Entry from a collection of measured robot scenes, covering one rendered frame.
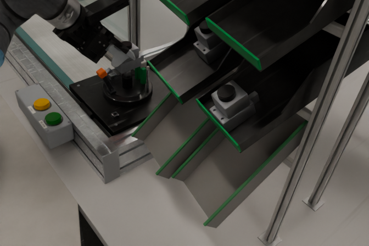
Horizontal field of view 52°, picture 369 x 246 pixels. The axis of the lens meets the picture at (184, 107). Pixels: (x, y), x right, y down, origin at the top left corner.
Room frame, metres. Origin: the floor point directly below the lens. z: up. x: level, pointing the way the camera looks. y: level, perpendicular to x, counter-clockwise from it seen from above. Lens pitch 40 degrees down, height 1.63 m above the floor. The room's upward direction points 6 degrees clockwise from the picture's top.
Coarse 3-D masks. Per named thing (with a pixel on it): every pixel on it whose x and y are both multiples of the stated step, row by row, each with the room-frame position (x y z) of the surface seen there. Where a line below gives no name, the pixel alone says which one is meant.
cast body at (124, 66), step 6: (126, 42) 0.85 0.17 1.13; (132, 48) 0.84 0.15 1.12; (138, 48) 0.84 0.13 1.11; (138, 54) 0.84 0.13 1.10; (126, 60) 0.81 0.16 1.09; (132, 60) 0.83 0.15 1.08; (138, 60) 0.84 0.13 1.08; (120, 66) 0.80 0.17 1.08; (126, 66) 0.81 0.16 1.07; (132, 66) 0.83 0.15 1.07; (138, 66) 0.84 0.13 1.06; (120, 72) 0.81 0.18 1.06
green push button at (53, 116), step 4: (52, 112) 0.72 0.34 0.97; (56, 112) 0.72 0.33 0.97; (48, 116) 0.70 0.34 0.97; (52, 116) 0.70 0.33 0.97; (56, 116) 0.71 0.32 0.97; (60, 116) 0.71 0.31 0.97; (48, 120) 0.69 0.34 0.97; (52, 120) 0.69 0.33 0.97; (56, 120) 0.69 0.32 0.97; (60, 120) 0.70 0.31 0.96; (52, 124) 0.68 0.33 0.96
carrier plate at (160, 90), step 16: (96, 80) 0.88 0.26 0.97; (160, 80) 0.91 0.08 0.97; (80, 96) 0.80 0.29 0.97; (96, 96) 0.81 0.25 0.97; (160, 96) 0.83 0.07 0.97; (96, 112) 0.74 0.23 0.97; (112, 112) 0.75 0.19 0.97; (128, 112) 0.75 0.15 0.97; (144, 112) 0.76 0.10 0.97; (112, 128) 0.68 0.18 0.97
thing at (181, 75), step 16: (192, 32) 0.69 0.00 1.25; (176, 48) 0.68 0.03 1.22; (192, 48) 0.67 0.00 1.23; (160, 64) 0.65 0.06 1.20; (176, 64) 0.64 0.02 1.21; (192, 64) 0.63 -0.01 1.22; (208, 64) 0.62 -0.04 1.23; (224, 64) 0.58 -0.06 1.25; (176, 80) 0.60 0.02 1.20; (192, 80) 0.59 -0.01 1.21; (208, 80) 0.57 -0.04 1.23; (176, 96) 0.54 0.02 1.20; (192, 96) 0.55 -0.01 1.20
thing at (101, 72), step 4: (100, 68) 0.79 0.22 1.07; (108, 68) 0.81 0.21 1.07; (100, 72) 0.78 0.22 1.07; (104, 72) 0.78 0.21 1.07; (108, 72) 0.79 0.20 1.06; (100, 76) 0.78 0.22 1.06; (104, 76) 0.78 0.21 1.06; (104, 80) 0.79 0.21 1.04; (108, 80) 0.79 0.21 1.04; (108, 84) 0.79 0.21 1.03; (108, 88) 0.80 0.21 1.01; (112, 88) 0.80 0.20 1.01
